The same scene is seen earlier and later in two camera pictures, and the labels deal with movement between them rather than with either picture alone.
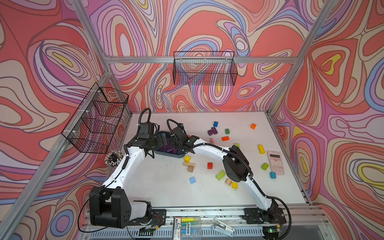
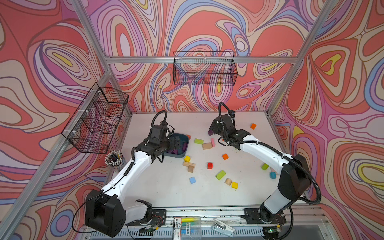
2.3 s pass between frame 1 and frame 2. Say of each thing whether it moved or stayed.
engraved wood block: stayed
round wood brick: stayed
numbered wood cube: stayed
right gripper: moved
